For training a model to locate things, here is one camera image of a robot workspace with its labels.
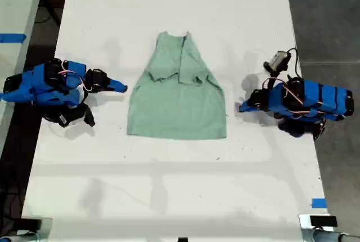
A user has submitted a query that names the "short blue tape strip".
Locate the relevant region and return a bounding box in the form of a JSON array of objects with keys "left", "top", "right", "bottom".
[{"left": 311, "top": 198, "right": 327, "bottom": 209}]

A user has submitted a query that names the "pale green T-shirt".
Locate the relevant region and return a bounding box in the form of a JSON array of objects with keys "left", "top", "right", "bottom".
[{"left": 127, "top": 30, "right": 228, "bottom": 140}]

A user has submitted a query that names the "red and white wire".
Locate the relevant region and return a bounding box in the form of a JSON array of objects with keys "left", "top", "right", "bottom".
[
  {"left": 58, "top": 60, "right": 88, "bottom": 92},
  {"left": 274, "top": 78, "right": 329, "bottom": 120}
]

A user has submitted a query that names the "black camera stalk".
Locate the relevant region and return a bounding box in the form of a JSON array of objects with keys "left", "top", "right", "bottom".
[{"left": 267, "top": 68, "right": 282, "bottom": 91}]

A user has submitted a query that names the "black camera box grey face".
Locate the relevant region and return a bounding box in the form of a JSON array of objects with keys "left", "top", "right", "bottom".
[{"left": 263, "top": 51, "right": 292, "bottom": 71}]

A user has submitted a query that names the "black floor cable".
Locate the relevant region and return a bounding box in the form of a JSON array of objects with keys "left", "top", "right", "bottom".
[{"left": 34, "top": 0, "right": 59, "bottom": 25}]

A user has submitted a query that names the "white side table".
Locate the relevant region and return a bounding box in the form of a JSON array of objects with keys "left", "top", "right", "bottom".
[{"left": 0, "top": 0, "right": 48, "bottom": 147}]

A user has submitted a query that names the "black camera box white label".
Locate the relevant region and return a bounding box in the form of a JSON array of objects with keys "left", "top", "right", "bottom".
[{"left": 57, "top": 103, "right": 96, "bottom": 128}]

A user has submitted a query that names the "long blue tape strip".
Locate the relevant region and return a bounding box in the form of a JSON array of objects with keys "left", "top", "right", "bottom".
[{"left": 0, "top": 33, "right": 27, "bottom": 43}]

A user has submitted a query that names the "small black box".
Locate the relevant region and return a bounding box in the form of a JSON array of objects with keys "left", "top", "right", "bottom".
[
  {"left": 20, "top": 217, "right": 43, "bottom": 232},
  {"left": 309, "top": 216, "right": 338, "bottom": 228}
]

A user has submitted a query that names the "black camera cable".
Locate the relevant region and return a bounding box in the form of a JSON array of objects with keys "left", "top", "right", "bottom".
[{"left": 286, "top": 47, "right": 304, "bottom": 80}]

